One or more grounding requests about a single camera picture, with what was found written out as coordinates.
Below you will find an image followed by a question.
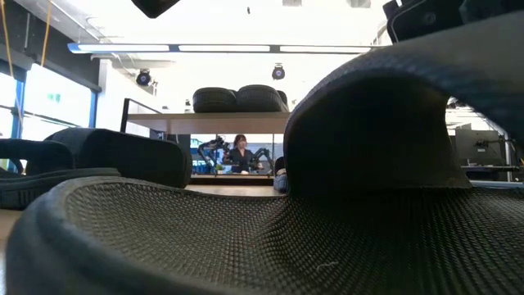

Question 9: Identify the yellow hanging cable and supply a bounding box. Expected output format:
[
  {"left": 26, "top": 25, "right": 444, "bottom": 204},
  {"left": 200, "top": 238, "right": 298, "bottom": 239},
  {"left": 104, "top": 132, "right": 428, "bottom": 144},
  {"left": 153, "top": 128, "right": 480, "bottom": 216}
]
[
  {"left": 0, "top": 0, "right": 13, "bottom": 79},
  {"left": 39, "top": 0, "right": 54, "bottom": 67}
]

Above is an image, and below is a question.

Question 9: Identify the background computer monitor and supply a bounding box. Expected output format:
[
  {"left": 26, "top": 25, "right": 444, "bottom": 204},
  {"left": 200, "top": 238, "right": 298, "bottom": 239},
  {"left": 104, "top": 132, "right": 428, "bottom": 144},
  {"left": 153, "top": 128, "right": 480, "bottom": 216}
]
[{"left": 454, "top": 129, "right": 507, "bottom": 167}]

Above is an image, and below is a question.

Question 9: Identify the long ceiling light bar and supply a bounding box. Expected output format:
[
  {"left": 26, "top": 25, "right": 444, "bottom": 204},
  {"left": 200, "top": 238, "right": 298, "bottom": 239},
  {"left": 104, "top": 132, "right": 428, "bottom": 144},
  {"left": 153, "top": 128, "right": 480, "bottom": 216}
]
[{"left": 67, "top": 42, "right": 386, "bottom": 56}]

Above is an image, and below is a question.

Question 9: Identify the person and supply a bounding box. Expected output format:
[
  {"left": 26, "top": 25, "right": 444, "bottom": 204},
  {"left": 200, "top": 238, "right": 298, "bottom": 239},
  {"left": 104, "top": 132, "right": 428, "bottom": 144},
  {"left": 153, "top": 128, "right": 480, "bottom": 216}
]
[{"left": 223, "top": 134, "right": 263, "bottom": 175}]

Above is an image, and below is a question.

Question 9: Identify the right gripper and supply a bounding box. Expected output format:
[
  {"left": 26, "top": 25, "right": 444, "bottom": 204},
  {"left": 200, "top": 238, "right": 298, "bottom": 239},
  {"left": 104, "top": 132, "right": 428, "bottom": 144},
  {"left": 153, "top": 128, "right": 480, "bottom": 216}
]
[{"left": 383, "top": 0, "right": 466, "bottom": 44}]

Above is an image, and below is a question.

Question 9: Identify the background desk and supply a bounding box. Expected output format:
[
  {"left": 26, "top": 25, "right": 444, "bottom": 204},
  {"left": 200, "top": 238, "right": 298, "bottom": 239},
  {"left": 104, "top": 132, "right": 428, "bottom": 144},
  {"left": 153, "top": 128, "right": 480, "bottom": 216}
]
[{"left": 460, "top": 163, "right": 521, "bottom": 182}]

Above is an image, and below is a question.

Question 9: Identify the black aluminium table frame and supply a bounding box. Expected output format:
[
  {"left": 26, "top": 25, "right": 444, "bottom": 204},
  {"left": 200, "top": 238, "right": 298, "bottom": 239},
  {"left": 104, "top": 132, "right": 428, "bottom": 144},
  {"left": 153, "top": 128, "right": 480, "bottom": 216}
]
[{"left": 190, "top": 174, "right": 284, "bottom": 186}]

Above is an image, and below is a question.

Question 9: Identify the wooden shelf with black frame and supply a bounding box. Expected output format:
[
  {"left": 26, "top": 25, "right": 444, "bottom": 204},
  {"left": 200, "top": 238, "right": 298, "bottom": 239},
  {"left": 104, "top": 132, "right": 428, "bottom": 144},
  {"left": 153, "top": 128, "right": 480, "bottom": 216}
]
[{"left": 120, "top": 97, "right": 292, "bottom": 177}]

